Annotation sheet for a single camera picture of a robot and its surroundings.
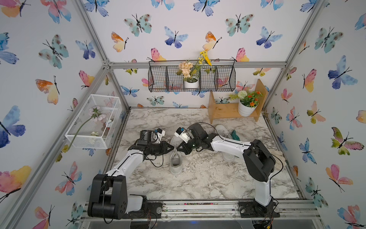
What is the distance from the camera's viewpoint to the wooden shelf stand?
38.5 inches

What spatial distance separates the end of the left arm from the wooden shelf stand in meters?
0.48

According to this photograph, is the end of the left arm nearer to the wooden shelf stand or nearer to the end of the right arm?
the end of the right arm

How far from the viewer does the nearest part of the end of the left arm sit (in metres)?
0.64
